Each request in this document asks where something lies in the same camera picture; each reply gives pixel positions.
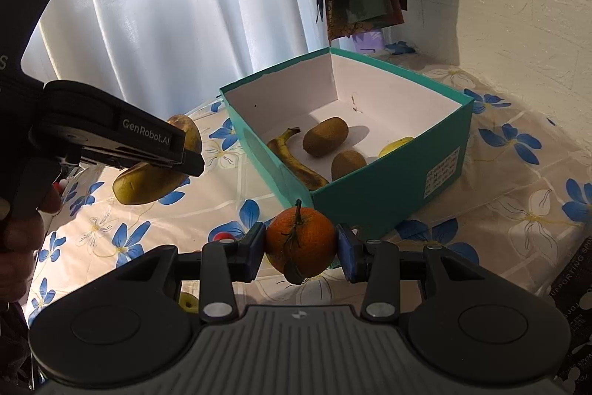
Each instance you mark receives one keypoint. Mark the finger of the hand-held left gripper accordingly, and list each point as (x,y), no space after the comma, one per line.
(192,166)

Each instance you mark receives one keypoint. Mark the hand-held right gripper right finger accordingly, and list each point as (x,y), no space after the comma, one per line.
(346,254)

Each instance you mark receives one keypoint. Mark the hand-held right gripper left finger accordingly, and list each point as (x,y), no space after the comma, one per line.
(256,249)

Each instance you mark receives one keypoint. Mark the orange tangerine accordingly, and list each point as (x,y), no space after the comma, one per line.
(300,242)

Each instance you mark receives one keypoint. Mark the curved spotted banana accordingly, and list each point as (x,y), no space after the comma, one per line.
(143,186)

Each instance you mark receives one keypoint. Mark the teal cardboard box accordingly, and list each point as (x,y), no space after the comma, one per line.
(393,186)

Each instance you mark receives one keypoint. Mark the brown kiwi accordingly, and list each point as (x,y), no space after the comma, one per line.
(325,137)
(348,164)

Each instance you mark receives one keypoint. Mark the long spotted banana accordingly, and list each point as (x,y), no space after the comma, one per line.
(300,166)

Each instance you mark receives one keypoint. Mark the person's left hand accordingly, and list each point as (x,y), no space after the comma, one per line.
(18,247)

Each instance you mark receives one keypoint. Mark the white curtain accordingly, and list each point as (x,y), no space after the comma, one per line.
(162,6)

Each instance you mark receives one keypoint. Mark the blue floral tablecloth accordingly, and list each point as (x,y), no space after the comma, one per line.
(508,191)

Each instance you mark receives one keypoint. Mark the purple bag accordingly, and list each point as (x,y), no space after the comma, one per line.
(367,41)

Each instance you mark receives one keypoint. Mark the dark printed bag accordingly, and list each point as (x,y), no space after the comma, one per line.
(578,284)

